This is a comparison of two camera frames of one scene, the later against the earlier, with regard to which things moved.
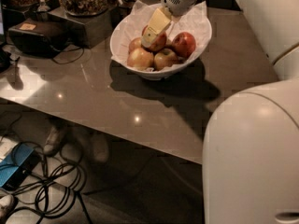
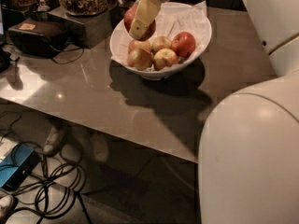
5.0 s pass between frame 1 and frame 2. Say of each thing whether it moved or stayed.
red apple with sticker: moved
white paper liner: stayed
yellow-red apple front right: stayed
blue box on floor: stayed
